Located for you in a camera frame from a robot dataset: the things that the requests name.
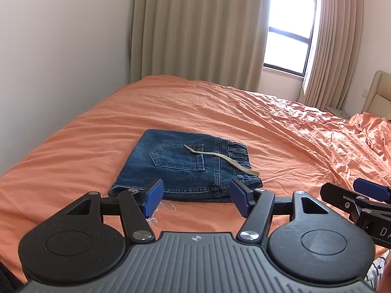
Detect bed with orange sheet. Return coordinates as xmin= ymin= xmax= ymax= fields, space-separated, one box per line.
xmin=0 ymin=74 xmax=391 ymax=281

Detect beige woven drawstring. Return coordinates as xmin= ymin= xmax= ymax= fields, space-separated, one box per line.
xmin=183 ymin=144 xmax=261 ymax=178

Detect beige nightstand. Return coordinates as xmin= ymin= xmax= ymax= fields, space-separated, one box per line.
xmin=324 ymin=105 xmax=352 ymax=118

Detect narrow beige curtain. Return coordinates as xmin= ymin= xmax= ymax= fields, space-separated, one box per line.
xmin=298 ymin=0 xmax=366 ymax=112

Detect wide beige curtain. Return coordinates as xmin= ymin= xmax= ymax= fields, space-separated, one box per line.
xmin=130 ymin=0 xmax=274 ymax=92

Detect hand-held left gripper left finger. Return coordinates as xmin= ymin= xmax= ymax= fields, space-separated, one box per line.
xmin=65 ymin=178 xmax=165 ymax=245

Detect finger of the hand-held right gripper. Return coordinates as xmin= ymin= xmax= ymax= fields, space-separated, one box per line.
xmin=352 ymin=177 xmax=391 ymax=204
xmin=320 ymin=182 xmax=372 ymax=217

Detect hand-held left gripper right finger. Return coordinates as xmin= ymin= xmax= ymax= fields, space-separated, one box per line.
xmin=229 ymin=178 xmax=331 ymax=245

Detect dark framed window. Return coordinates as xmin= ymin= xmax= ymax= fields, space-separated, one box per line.
xmin=262 ymin=0 xmax=320 ymax=77

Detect blue denim pants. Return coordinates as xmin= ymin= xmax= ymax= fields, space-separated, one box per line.
xmin=108 ymin=129 xmax=263 ymax=204

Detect dark cloth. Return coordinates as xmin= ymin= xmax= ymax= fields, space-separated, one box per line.
xmin=0 ymin=261 xmax=23 ymax=293

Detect beige padded headboard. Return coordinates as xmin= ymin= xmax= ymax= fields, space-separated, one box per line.
xmin=362 ymin=70 xmax=391 ymax=120

